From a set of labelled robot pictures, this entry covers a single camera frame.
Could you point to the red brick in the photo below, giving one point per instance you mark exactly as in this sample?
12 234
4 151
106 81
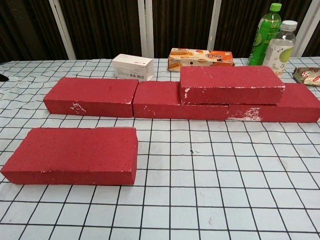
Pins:
75 150
157 95
295 105
92 92
230 80

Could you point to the orange snack box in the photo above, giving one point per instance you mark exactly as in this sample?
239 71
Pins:
200 58

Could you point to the white double frame pole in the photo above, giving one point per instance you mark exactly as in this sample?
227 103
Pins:
145 27

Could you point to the clear bottle white cap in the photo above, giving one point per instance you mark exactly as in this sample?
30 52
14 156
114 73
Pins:
281 52

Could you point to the white cardboard box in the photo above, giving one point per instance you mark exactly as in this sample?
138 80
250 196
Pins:
132 66

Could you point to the white pole with foot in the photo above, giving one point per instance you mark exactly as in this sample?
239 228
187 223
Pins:
215 25

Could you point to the gold foil snack pack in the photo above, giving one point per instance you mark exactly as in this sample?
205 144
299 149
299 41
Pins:
308 76

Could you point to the green drink bottle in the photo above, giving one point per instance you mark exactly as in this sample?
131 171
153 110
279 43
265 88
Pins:
265 32

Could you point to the dark pleated curtain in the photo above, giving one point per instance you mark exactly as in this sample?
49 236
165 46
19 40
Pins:
107 27

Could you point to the white checkered tablecloth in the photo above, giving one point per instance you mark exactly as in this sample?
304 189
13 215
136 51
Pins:
175 187

